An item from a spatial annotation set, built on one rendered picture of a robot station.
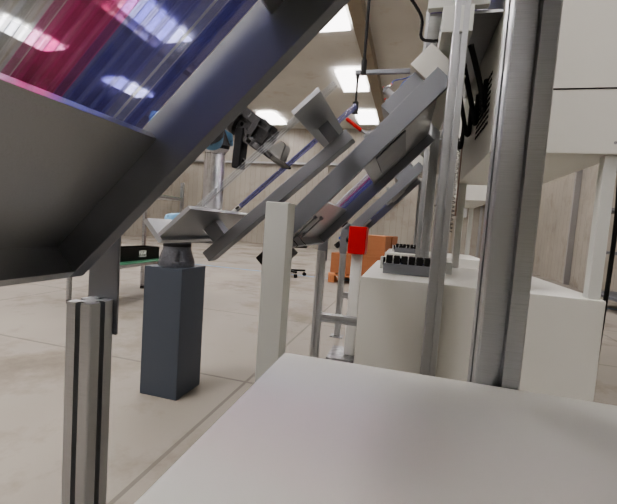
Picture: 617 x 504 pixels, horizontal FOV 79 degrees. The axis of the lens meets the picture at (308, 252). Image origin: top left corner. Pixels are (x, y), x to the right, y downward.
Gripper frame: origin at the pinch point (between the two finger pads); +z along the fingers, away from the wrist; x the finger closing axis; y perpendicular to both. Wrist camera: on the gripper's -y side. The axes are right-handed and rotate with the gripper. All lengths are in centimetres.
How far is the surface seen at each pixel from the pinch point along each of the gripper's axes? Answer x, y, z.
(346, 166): 12.7, 11.0, 11.2
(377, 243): 406, -24, 15
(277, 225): -13.8, -11.7, 12.2
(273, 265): -13.7, -20.2, 17.4
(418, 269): 28, -1, 48
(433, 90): 12.5, 42.2, 18.7
